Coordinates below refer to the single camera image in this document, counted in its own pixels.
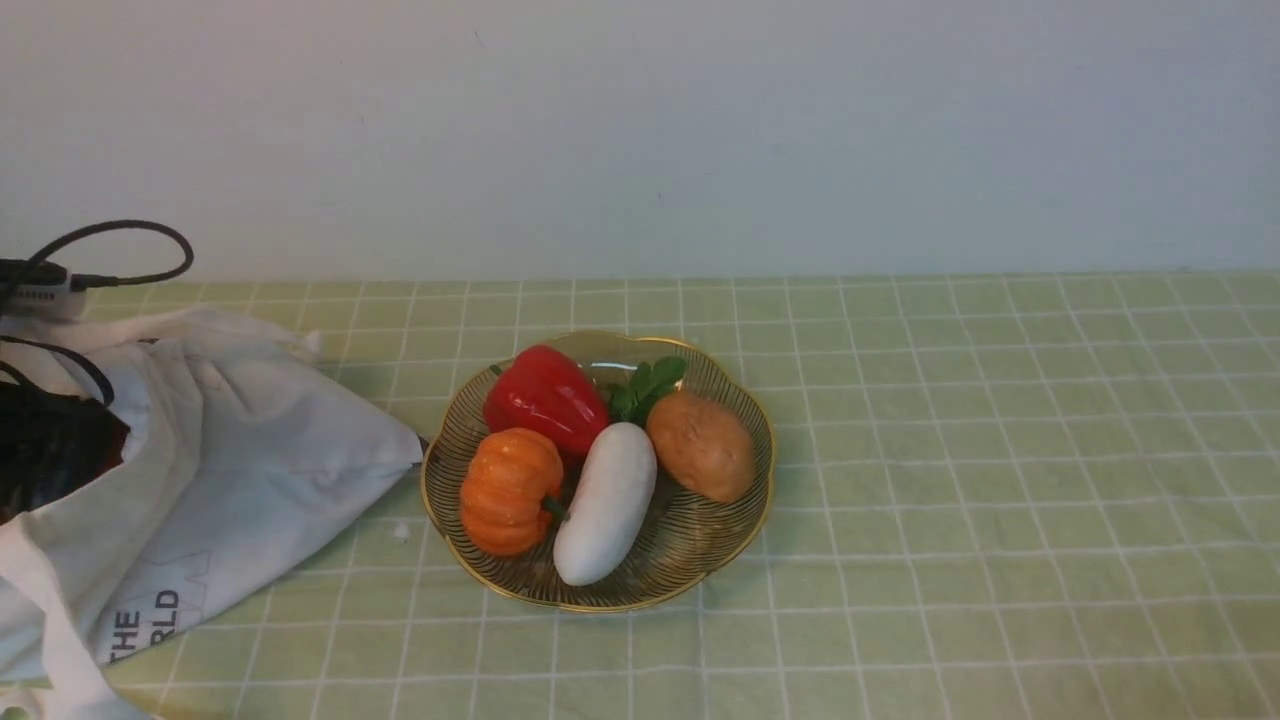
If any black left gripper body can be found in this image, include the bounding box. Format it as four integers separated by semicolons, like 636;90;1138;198
1;382;131;523

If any white cloth tote bag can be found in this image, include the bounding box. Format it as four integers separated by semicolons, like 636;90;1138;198
3;306;422;719

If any small orange pumpkin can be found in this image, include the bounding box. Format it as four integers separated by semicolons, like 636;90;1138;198
460;428;568;557

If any red bell pepper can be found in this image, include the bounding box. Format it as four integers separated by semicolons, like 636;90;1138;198
483;345;611;466

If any white radish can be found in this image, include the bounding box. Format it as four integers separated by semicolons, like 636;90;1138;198
553;421;658;587

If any green leafy herb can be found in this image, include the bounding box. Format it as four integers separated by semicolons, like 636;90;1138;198
605;356;687;427

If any brown potato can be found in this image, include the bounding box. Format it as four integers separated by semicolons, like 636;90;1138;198
645;391;755;503

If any black cable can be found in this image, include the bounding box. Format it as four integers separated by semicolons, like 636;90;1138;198
0;220;195;407

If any gold wire fruit bowl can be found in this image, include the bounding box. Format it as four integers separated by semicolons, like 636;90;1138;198
420;331;776;612

